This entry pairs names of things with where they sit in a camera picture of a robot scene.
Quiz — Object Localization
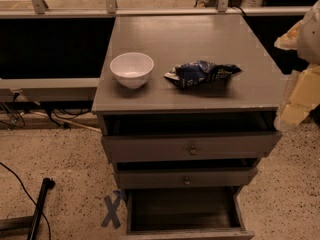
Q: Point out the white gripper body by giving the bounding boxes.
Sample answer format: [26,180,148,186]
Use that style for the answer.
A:
[297,0,320,64]

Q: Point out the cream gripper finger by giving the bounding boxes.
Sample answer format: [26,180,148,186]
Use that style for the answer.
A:
[274,20,303,50]
[274,64,320,132]

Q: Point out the blue chip bag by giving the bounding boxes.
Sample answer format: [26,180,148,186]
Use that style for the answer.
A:
[164,60,241,89]

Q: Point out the grey wooden drawer cabinet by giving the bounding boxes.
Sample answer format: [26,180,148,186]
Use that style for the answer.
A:
[93,15,284,240]

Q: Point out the grey top drawer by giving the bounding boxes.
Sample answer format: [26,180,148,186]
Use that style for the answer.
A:
[102,112,281,163]

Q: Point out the grey drawer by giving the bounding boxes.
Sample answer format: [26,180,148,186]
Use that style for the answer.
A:
[122,187,254,240]
[102,112,281,163]
[115,158,257,189]

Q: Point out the grey middle drawer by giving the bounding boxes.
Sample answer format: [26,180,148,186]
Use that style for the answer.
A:
[115,158,257,189]

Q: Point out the grey bottom drawer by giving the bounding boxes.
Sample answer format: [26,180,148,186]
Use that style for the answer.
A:
[122,187,254,240]

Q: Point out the white ceramic bowl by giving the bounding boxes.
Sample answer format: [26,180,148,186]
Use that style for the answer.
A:
[110,52,154,89]

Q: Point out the blue tape cross mark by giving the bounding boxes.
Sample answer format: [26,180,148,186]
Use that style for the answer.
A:
[101,190,123,229]

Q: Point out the black metal stand leg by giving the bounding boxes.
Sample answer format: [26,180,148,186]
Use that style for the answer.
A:
[0,178,55,240]

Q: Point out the grey metal railing frame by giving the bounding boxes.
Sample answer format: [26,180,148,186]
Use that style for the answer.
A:
[0,0,320,103]

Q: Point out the tangled black cables under rail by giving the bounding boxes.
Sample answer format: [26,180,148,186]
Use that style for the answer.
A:
[0,91,93,130]

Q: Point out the black floor cable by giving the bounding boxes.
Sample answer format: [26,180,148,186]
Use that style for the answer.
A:
[0,161,52,240]

